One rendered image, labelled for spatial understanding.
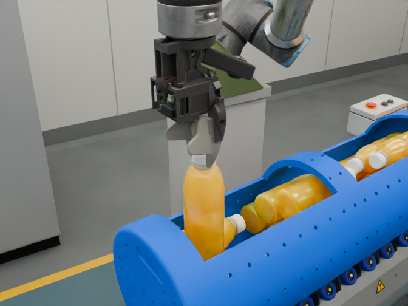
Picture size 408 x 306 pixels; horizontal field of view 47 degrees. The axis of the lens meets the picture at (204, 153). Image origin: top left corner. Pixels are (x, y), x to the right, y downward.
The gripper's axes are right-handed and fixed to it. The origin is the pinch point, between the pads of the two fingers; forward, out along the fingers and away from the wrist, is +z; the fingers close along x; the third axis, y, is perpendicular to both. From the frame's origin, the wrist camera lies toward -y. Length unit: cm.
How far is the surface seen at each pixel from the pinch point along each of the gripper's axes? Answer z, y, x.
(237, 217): 22.5, -12.9, -5.6
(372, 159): 20, -53, -1
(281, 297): 26.6, -7.2, 13.1
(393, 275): 49, -52, 11
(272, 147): 138, -198, -173
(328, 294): 40.4, -26.3, 10.1
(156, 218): 13.4, 6.9, -5.3
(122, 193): 137, -72, -187
